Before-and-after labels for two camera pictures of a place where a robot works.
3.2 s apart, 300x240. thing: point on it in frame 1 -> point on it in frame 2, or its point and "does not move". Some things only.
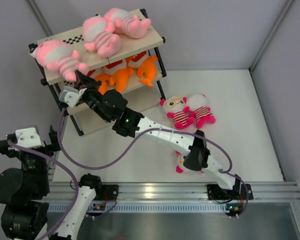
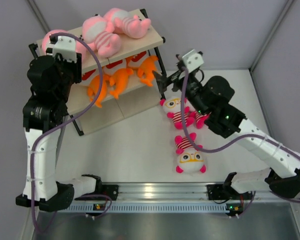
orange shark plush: (147, 70) does not move
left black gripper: (54, 147) -> (75, 67)
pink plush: (97, 34) does not move
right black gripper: (82, 81) -> (164, 82)
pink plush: (124, 22) does not move
